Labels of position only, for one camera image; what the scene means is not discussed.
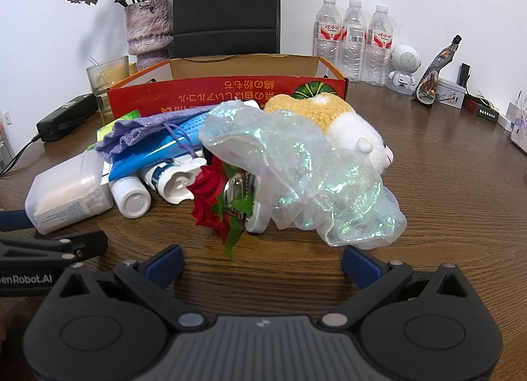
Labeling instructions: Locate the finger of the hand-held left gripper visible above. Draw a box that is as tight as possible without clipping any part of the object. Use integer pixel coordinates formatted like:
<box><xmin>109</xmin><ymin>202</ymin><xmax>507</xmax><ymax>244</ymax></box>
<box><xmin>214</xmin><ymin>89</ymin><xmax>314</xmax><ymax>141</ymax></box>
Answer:
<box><xmin>0</xmin><ymin>210</ymin><xmax>36</xmax><ymax>232</ymax></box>
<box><xmin>0</xmin><ymin>230</ymin><xmax>109</xmax><ymax>267</ymax></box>

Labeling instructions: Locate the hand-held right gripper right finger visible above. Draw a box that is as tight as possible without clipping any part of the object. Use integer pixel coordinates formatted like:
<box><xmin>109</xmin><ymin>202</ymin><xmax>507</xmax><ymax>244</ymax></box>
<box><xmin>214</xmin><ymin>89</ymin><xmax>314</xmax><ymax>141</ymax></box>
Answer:
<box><xmin>317</xmin><ymin>245</ymin><xmax>474</xmax><ymax>330</ymax></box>

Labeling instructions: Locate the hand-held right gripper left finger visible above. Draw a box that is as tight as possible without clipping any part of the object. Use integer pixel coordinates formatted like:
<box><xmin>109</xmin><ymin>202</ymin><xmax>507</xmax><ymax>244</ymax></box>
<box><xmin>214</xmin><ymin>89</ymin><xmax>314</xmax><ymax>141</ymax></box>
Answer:
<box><xmin>49</xmin><ymin>244</ymin><xmax>207</xmax><ymax>330</ymax></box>

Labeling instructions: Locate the translucent cotton swab box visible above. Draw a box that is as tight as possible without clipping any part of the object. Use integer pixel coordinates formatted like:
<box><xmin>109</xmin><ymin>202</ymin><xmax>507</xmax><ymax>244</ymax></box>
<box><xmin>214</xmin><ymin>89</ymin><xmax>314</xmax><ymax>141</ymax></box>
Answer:
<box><xmin>25</xmin><ymin>149</ymin><xmax>114</xmax><ymax>235</ymax></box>

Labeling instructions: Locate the small white bottle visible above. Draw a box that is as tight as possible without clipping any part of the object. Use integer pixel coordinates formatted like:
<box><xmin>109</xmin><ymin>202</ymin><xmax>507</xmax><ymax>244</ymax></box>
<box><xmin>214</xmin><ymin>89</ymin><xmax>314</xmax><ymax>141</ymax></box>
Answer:
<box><xmin>110</xmin><ymin>175</ymin><xmax>152</xmax><ymax>218</ymax></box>

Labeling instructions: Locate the white tube with shaped cap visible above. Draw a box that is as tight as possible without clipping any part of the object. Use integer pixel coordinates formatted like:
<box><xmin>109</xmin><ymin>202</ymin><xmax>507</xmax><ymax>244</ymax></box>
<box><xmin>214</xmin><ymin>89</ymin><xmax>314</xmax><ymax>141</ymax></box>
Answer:
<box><xmin>138</xmin><ymin>157</ymin><xmax>207</xmax><ymax>205</ymax></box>

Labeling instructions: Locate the red artificial rose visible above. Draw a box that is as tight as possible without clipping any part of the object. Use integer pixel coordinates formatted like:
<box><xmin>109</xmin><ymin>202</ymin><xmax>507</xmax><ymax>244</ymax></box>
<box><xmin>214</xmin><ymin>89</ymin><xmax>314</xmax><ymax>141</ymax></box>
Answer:
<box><xmin>187</xmin><ymin>156</ymin><xmax>256</xmax><ymax>260</ymax></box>

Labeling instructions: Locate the blue toothpaste tube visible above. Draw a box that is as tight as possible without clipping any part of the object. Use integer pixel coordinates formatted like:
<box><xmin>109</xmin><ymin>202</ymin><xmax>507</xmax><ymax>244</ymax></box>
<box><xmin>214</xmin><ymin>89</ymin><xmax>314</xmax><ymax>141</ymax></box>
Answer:
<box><xmin>108</xmin><ymin>115</ymin><xmax>207</xmax><ymax>182</ymax></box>

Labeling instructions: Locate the purple knit pouch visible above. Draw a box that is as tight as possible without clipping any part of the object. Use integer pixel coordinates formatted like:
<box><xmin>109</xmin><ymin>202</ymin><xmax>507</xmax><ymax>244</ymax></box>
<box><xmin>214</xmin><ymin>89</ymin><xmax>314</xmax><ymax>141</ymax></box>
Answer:
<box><xmin>96</xmin><ymin>107</ymin><xmax>215</xmax><ymax>157</ymax></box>

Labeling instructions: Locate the iridescent sheer cloth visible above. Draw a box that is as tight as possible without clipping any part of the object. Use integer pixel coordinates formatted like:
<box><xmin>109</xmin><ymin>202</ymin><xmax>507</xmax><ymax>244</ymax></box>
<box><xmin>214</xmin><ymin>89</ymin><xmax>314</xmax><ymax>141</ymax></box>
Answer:
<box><xmin>200</xmin><ymin>102</ymin><xmax>407</xmax><ymax>250</ymax></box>

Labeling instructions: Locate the yellow and white plush toy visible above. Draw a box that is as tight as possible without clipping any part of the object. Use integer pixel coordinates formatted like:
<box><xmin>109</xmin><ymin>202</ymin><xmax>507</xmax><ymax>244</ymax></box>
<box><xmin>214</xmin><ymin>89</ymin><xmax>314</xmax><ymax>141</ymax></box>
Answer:
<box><xmin>263</xmin><ymin>93</ymin><xmax>395</xmax><ymax>178</ymax></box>

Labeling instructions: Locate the red cardboard box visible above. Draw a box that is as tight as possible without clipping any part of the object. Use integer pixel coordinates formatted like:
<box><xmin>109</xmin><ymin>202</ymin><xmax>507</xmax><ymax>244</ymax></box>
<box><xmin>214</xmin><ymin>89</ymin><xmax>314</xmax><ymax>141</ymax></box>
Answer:
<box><xmin>108</xmin><ymin>53</ymin><xmax>350</xmax><ymax>120</ymax></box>

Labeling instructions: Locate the wooden desktop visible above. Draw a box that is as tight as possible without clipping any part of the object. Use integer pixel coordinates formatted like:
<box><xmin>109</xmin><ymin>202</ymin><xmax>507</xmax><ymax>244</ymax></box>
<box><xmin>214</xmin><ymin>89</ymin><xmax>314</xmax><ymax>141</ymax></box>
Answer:
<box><xmin>0</xmin><ymin>76</ymin><xmax>527</xmax><ymax>381</ymax></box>

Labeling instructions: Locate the white labelled box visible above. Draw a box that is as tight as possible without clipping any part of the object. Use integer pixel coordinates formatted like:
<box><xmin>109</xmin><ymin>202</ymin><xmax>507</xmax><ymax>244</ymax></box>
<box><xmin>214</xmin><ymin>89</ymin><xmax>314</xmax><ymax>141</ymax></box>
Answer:
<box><xmin>0</xmin><ymin>110</ymin><xmax>12</xmax><ymax>168</ymax></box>

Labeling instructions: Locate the small white plastic object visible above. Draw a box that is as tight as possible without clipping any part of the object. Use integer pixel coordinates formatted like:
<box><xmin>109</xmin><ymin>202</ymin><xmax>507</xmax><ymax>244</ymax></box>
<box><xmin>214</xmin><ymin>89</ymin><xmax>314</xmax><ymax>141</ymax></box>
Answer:
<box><xmin>245</xmin><ymin>208</ymin><xmax>270</xmax><ymax>234</ymax></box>

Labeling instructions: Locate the silver metal object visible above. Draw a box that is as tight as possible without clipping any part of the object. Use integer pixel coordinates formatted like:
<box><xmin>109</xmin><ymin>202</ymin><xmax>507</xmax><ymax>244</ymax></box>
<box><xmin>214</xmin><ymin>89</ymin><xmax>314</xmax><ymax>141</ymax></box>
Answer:
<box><xmin>224</xmin><ymin>173</ymin><xmax>258</xmax><ymax>217</ymax></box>

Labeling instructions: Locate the black power bank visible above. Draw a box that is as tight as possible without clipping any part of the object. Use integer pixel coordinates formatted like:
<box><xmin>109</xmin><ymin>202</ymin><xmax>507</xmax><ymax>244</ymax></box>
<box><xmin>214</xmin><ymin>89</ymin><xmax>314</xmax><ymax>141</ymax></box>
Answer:
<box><xmin>36</xmin><ymin>93</ymin><xmax>99</xmax><ymax>143</ymax></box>

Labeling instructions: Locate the clear glass cup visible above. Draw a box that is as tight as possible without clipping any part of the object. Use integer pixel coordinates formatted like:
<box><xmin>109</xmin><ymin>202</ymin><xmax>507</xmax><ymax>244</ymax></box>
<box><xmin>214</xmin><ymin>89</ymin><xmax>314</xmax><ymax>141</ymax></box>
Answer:
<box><xmin>86</xmin><ymin>55</ymin><xmax>130</xmax><ymax>95</ymax></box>

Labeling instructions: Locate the clear glass straw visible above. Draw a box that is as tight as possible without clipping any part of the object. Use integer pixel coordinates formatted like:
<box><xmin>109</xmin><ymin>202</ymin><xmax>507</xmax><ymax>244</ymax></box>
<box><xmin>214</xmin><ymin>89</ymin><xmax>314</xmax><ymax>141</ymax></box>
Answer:
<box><xmin>87</xmin><ymin>55</ymin><xmax>112</xmax><ymax>85</ymax></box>

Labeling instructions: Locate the small grey tin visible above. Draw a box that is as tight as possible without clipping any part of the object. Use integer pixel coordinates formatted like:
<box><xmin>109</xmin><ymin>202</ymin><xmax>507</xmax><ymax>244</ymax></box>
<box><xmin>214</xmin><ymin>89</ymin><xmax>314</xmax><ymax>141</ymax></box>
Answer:
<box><xmin>436</xmin><ymin>78</ymin><xmax>468</xmax><ymax>109</ymax></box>

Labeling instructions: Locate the dark red flat box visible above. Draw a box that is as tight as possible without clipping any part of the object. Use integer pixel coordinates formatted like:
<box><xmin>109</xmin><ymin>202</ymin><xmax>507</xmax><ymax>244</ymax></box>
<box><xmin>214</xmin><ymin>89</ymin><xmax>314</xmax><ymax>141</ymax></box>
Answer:
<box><xmin>462</xmin><ymin>97</ymin><xmax>501</xmax><ymax>123</ymax></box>

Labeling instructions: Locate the dark sauce pouch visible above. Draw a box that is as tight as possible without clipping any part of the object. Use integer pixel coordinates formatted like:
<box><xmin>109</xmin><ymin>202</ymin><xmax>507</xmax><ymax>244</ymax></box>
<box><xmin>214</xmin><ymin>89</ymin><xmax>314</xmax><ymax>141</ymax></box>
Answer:
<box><xmin>413</xmin><ymin>35</ymin><xmax>462</xmax><ymax>110</ymax></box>

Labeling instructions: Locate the purple and white box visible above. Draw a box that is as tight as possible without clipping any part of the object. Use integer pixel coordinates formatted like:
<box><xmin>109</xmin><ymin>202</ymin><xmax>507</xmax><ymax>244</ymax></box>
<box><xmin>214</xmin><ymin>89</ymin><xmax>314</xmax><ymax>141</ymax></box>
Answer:
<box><xmin>511</xmin><ymin>115</ymin><xmax>527</xmax><ymax>151</ymax></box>

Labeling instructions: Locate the white robot speaker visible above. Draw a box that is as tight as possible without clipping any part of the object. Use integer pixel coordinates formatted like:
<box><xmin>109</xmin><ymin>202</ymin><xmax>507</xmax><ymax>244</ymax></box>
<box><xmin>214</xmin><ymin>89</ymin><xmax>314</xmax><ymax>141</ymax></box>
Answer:
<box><xmin>386</xmin><ymin>44</ymin><xmax>423</xmax><ymax>89</ymax></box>

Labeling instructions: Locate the clear water bottle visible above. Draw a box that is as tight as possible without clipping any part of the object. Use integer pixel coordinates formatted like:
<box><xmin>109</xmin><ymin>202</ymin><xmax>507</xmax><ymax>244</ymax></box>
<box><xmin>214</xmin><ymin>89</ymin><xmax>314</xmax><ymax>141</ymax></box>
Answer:
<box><xmin>364</xmin><ymin>5</ymin><xmax>392</xmax><ymax>86</ymax></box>
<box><xmin>314</xmin><ymin>0</ymin><xmax>343</xmax><ymax>69</ymax></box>
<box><xmin>341</xmin><ymin>0</ymin><xmax>368</xmax><ymax>83</ymax></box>

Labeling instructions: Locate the purple ceramic vase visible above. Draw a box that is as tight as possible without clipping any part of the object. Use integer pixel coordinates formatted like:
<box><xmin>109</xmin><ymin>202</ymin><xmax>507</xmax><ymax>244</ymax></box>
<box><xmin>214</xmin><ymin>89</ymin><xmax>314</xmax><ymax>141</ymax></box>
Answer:
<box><xmin>125</xmin><ymin>0</ymin><xmax>174</xmax><ymax>73</ymax></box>

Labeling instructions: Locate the black chair back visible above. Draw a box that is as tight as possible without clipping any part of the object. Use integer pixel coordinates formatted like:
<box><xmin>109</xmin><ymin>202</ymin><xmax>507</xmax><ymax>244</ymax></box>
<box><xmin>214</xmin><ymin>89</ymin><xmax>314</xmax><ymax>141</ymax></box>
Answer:
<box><xmin>173</xmin><ymin>0</ymin><xmax>281</xmax><ymax>59</ymax></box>

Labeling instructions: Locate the black cable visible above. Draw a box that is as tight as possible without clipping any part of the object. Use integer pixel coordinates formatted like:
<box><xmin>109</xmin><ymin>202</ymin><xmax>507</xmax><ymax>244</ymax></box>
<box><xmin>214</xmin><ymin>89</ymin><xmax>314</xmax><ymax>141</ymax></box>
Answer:
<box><xmin>0</xmin><ymin>134</ymin><xmax>42</xmax><ymax>176</ymax></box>

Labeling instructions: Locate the white wall charger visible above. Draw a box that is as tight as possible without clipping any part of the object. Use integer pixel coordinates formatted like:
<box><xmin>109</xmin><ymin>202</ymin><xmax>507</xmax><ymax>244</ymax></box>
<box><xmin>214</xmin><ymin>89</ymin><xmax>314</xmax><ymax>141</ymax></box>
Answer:
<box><xmin>498</xmin><ymin>102</ymin><xmax>521</xmax><ymax>131</ymax></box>

